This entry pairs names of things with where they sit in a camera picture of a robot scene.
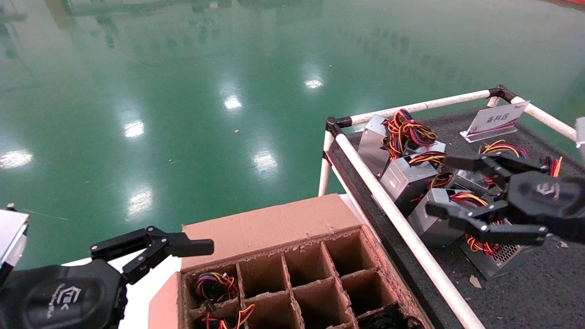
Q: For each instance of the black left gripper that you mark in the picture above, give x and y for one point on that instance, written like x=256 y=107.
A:
x=55 y=297

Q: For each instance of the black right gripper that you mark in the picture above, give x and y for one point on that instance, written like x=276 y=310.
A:
x=548 y=203

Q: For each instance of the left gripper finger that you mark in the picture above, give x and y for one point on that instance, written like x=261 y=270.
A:
x=192 y=247

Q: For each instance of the silver power supply mesh side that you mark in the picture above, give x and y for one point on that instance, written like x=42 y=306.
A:
x=502 y=258

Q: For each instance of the cardboard box with dividers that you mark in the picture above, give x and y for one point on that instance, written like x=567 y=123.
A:
x=274 y=228

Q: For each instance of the small silver power supply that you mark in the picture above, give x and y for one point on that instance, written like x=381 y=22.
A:
x=434 y=147

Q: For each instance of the white acrylic sign placard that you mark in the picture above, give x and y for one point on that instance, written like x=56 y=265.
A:
x=496 y=119

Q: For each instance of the short white pipe stub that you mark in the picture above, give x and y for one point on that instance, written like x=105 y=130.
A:
x=493 y=101

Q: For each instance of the black pipe connector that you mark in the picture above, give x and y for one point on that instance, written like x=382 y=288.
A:
x=502 y=92
x=336 y=123

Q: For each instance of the silver power supply upright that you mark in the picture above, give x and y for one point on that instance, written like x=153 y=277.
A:
x=372 y=146

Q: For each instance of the white pipe leg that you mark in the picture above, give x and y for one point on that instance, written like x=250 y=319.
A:
x=325 y=173

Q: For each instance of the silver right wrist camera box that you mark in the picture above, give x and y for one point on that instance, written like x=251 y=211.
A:
x=580 y=137

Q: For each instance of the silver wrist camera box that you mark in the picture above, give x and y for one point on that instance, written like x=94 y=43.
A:
x=580 y=137
x=11 y=233

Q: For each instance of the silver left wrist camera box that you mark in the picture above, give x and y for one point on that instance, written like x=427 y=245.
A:
x=11 y=233

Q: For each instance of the long white pipe rail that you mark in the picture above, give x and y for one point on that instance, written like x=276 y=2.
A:
x=365 y=173

